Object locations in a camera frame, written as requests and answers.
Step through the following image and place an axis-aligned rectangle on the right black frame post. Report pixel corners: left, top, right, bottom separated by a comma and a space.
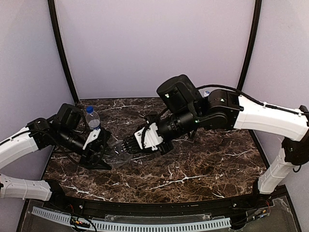
237, 0, 262, 90

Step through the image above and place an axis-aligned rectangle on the black front table rail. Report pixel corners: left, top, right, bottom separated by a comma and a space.
43, 185, 272, 218

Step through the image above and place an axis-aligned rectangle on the clear unlabeled plastic bottle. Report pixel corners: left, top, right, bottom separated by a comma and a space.
103, 140, 133, 169

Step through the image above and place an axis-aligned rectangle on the small circuit board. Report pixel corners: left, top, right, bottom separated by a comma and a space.
69, 216, 91, 229

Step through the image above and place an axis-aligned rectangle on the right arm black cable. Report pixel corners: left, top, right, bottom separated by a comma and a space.
197, 84, 309, 114

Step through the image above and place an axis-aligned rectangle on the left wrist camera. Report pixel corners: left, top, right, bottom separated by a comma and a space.
83, 128, 101, 150

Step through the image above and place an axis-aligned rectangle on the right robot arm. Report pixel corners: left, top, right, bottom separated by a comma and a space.
123, 74, 309, 195

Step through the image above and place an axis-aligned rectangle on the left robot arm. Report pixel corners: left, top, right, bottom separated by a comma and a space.
0, 103, 112, 202

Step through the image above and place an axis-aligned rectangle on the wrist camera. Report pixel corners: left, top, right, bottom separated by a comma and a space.
134, 123, 163, 151
83, 128, 101, 150

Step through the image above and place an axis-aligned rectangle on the white slotted cable duct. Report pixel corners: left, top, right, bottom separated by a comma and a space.
31, 207, 231, 232

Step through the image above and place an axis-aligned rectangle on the black frame post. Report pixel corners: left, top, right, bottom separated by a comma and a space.
237, 0, 262, 90
47, 0, 79, 104

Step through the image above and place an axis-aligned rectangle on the white cap water bottle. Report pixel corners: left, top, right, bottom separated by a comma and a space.
204, 90, 211, 97

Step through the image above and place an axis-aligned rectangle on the blue cap water bottle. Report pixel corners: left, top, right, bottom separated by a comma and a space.
85, 106, 101, 130

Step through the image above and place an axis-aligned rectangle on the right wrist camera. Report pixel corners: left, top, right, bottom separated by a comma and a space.
134, 123, 163, 151

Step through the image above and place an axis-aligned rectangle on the left black frame post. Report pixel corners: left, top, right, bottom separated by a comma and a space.
47, 0, 79, 104

